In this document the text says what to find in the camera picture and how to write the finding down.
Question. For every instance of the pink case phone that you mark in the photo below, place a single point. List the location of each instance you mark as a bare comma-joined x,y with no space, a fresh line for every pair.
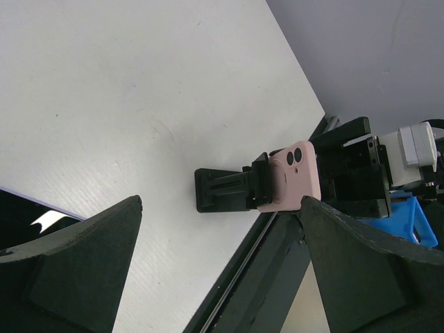
294,174

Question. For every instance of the black folding phone stand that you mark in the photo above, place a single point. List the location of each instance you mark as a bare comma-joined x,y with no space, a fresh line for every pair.
234,191

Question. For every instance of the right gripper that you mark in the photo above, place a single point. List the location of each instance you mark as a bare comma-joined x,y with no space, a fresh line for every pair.
353,168

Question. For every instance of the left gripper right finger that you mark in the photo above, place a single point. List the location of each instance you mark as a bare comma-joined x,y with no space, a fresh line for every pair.
369,280

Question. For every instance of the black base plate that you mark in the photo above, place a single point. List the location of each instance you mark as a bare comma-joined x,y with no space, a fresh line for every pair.
256,289

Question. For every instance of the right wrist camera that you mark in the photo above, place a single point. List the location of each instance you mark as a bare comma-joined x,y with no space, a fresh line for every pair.
411,153

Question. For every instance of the purple case phone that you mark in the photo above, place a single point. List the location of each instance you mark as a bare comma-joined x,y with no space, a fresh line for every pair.
24,219

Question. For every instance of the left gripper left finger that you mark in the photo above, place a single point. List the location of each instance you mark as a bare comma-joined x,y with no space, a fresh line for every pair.
70,280

